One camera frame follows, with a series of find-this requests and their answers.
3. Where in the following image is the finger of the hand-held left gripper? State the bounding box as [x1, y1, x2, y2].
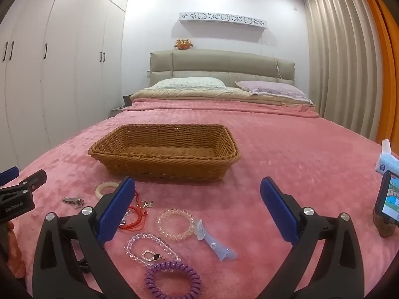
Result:
[19, 170, 47, 193]
[0, 166, 20, 187]

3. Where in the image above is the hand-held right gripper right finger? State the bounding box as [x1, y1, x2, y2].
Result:
[260, 176, 365, 299]

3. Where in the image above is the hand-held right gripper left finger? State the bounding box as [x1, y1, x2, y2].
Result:
[32, 176, 141, 299]

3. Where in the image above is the red cord bracelet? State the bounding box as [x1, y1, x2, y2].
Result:
[118, 190, 154, 229]

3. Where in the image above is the cream beaded bracelet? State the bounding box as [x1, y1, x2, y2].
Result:
[95, 181, 120, 199]

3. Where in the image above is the clear crystal bead strand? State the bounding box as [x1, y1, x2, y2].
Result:
[125, 233, 182, 268]

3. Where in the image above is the silver metal clip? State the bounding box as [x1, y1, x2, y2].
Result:
[62, 196, 85, 209]

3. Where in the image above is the clear pink spiral hair tie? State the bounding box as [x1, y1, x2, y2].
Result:
[157, 209, 194, 241]

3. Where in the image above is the brown wicker basket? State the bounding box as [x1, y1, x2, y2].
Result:
[88, 124, 241, 184]

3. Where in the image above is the light blue hair clip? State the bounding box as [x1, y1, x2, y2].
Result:
[196, 220, 238, 261]

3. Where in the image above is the purple spiral hair tie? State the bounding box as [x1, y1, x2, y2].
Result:
[144, 262, 201, 299]

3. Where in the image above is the person's left hand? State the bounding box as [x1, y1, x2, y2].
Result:
[6, 223, 26, 279]

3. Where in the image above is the pink fleece blanket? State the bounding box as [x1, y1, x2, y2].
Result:
[12, 98, 399, 299]

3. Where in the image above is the nightstand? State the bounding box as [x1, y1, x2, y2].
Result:
[109, 104, 133, 119]

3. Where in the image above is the wooden phone stand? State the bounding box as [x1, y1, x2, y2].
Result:
[372, 209, 398, 239]

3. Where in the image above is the smartphone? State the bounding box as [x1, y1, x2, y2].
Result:
[375, 171, 399, 228]

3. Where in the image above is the white wardrobe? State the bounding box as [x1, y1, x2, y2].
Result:
[0, 0, 130, 172]

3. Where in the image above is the tissue pack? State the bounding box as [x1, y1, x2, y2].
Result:
[376, 139, 399, 175]

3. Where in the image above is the lilac pillow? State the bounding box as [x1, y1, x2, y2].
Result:
[234, 80, 312, 103]

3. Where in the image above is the white dotted pillow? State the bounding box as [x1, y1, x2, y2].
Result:
[149, 77, 233, 93]

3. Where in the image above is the beige padded headboard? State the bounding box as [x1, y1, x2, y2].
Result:
[150, 49, 295, 88]

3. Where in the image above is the beige curtain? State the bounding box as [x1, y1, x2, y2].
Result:
[303, 0, 385, 141]

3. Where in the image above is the orange plush toy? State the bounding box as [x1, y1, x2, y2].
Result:
[174, 38, 194, 51]

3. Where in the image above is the white hanging cable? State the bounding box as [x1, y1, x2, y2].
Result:
[260, 33, 283, 80]

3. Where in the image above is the white wall shelf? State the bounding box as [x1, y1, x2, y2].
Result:
[179, 12, 268, 28]

